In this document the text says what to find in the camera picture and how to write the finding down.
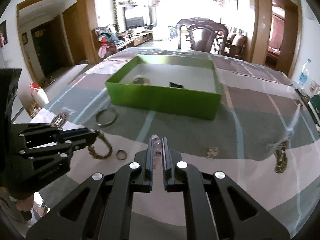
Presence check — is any television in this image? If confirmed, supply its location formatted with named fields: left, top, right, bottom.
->
left=125, top=16, right=145, bottom=30

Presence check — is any person's left hand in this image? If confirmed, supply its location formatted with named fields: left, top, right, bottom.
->
left=16, top=195, right=34, bottom=212

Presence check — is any silver bangle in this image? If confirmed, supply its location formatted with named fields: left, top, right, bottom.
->
left=95, top=107, right=118, bottom=127

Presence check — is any plastic water bottle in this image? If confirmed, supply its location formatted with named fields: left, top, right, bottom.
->
left=297, top=59, right=311, bottom=90

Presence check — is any pink crystal bead bracelet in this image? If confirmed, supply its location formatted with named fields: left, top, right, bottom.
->
left=151, top=133, right=164, bottom=165

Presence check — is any dark wooden chair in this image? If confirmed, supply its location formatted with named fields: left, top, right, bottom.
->
left=176, top=17, right=228, bottom=55

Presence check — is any small gold charm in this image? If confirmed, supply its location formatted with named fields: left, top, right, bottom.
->
left=206, top=147, right=219, bottom=158

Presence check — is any green book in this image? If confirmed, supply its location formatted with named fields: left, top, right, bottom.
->
left=309, top=94, right=320, bottom=125

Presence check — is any brown wooden bead bracelet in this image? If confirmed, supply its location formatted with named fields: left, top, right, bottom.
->
left=87, top=129, right=114, bottom=160

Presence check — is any plaid bed sheet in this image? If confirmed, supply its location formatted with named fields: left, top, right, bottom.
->
left=31, top=48, right=319, bottom=239

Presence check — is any small metal ring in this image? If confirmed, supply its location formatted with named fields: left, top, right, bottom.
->
left=115, top=149, right=128, bottom=161

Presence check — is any wooden bench with clothes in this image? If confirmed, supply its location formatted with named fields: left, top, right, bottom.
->
left=94, top=24, right=127, bottom=59

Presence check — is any green cardboard box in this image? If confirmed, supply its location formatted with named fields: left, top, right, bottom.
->
left=106, top=55, right=222, bottom=120

